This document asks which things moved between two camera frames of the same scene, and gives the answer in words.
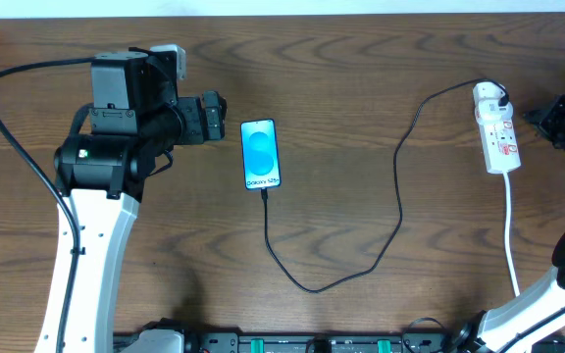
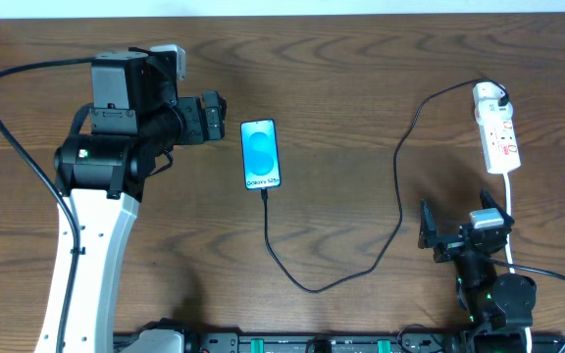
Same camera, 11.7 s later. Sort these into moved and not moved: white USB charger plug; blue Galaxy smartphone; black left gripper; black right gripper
Moved: black right gripper
Not moved: black left gripper; white USB charger plug; blue Galaxy smartphone
